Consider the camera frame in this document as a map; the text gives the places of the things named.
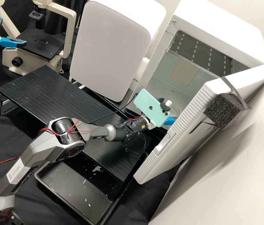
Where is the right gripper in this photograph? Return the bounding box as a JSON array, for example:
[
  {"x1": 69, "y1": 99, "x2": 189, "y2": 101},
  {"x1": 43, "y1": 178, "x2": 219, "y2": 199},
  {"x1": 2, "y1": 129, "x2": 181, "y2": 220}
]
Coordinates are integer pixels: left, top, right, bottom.
[{"x1": 145, "y1": 117, "x2": 177, "y2": 129}]

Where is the incubator door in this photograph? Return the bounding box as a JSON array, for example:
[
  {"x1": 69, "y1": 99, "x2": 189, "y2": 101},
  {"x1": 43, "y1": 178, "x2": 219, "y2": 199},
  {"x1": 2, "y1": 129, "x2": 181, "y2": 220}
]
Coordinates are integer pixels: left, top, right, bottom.
[{"x1": 133, "y1": 64, "x2": 264, "y2": 186}]

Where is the white incubator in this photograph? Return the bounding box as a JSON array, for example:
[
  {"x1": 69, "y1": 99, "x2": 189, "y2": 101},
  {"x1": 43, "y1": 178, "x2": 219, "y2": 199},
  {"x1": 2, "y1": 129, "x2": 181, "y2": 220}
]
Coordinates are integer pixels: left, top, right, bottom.
[{"x1": 134, "y1": 0, "x2": 264, "y2": 122}]

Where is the black platform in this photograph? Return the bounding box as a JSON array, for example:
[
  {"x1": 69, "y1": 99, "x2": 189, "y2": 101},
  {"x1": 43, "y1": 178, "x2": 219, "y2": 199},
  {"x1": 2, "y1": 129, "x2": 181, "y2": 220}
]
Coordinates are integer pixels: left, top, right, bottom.
[
  {"x1": 0, "y1": 65, "x2": 153, "y2": 200},
  {"x1": 70, "y1": 79, "x2": 146, "y2": 119}
]

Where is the cream microscope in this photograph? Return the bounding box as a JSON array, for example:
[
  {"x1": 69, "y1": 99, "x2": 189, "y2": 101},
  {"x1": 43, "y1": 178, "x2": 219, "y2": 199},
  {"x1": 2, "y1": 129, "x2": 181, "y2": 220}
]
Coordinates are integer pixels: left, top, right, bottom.
[{"x1": 0, "y1": 0, "x2": 77, "y2": 73}]

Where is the white box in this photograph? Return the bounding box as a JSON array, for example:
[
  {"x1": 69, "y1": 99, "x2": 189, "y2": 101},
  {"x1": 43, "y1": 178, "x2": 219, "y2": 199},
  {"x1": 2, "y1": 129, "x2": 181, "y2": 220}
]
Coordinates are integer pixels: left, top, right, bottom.
[{"x1": 69, "y1": 0, "x2": 167, "y2": 103}]

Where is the black tray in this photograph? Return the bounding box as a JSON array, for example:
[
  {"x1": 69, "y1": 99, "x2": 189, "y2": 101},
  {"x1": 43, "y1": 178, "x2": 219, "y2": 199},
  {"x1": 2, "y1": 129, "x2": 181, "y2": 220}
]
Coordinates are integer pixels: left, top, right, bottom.
[{"x1": 34, "y1": 160, "x2": 121, "y2": 225}]

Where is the right wrist camera phone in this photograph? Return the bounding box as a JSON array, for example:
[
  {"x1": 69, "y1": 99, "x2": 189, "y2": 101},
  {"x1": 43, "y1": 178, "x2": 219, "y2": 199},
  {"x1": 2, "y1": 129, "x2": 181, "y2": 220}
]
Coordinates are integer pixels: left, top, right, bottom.
[{"x1": 133, "y1": 88, "x2": 172, "y2": 129}]

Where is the black cable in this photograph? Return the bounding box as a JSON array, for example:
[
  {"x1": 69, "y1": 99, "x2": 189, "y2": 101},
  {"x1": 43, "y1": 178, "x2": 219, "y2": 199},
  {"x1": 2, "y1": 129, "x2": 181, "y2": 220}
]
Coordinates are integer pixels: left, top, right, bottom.
[{"x1": 85, "y1": 92, "x2": 138, "y2": 126}]

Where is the red wire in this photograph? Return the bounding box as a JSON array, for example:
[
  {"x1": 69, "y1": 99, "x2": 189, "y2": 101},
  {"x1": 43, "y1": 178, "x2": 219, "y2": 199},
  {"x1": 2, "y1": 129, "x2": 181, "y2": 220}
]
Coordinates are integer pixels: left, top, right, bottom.
[{"x1": 0, "y1": 156, "x2": 20, "y2": 168}]

